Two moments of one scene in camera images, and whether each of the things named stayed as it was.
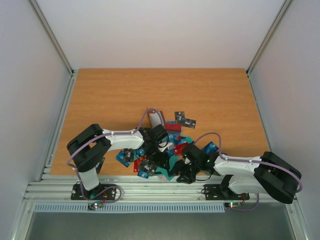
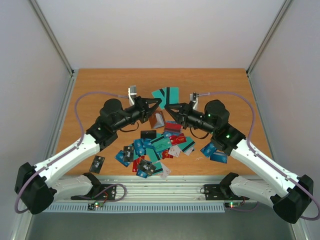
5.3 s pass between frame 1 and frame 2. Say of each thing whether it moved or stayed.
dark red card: stayed
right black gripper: moved
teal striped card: moved
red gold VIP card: moved
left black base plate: stayed
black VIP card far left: stayed
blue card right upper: stayed
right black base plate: stayed
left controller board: stayed
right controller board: stayed
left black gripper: moved
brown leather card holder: stayed
